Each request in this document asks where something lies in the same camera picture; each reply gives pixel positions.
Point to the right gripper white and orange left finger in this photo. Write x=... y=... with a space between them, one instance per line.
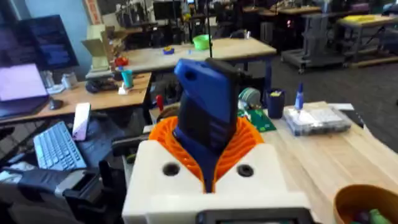
x=155 y=158

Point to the right gripper white and orange right finger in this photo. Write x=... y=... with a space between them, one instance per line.
x=258 y=168

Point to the blue electric screwdriver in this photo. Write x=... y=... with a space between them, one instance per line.
x=208 y=105

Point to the green board with blocks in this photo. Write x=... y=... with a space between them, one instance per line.
x=259 y=119

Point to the dark blue cup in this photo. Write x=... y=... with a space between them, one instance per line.
x=275 y=105

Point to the pale green tape roll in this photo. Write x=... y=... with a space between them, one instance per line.
x=250 y=97

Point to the clear plastic parts box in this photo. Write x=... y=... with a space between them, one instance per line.
x=317 y=119

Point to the wooden desk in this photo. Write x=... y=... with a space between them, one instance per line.
x=102 y=96

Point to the small blue glue bottle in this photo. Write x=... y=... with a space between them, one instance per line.
x=299 y=96

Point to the white and pink box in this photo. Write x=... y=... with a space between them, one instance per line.
x=81 y=121

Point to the teal cup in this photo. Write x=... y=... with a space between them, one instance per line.
x=127 y=78

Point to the grey computer keyboard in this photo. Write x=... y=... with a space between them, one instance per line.
x=57 y=147

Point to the red toy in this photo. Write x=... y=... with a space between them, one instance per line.
x=121 y=61

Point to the brown tub with toys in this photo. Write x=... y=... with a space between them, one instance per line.
x=357 y=199

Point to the blue and yellow toy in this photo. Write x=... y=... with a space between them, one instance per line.
x=168 y=50

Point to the black computer mouse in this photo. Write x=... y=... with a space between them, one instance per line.
x=56 y=104

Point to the wooden table with blue legs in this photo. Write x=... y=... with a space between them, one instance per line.
x=230 y=48

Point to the open cardboard box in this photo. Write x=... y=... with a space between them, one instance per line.
x=99 y=46

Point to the green plastic bowl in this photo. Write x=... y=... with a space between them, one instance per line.
x=201 y=42

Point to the grey wheeled cart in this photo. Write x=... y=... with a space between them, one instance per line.
x=317 y=40

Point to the dark computer monitor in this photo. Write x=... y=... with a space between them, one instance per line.
x=46 y=43

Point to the yellow topped table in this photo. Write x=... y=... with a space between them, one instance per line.
x=367 y=21

